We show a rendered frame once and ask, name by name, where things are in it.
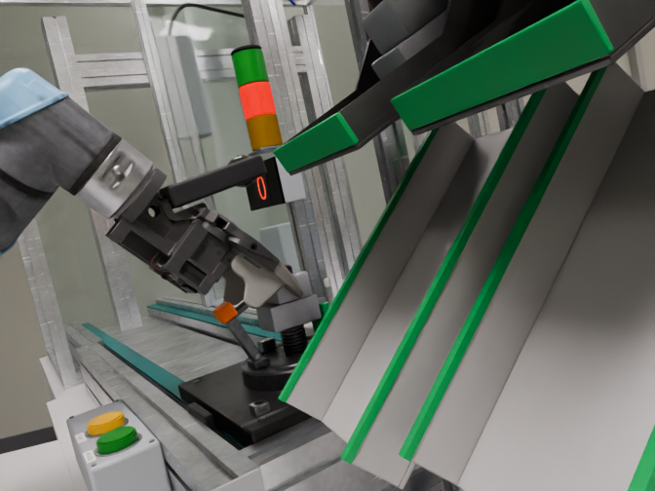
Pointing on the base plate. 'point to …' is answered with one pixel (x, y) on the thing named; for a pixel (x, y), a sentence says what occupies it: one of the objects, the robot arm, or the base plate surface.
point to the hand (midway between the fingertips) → (286, 283)
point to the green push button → (116, 439)
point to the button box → (96, 467)
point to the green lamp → (250, 66)
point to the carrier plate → (233, 404)
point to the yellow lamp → (264, 132)
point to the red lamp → (256, 99)
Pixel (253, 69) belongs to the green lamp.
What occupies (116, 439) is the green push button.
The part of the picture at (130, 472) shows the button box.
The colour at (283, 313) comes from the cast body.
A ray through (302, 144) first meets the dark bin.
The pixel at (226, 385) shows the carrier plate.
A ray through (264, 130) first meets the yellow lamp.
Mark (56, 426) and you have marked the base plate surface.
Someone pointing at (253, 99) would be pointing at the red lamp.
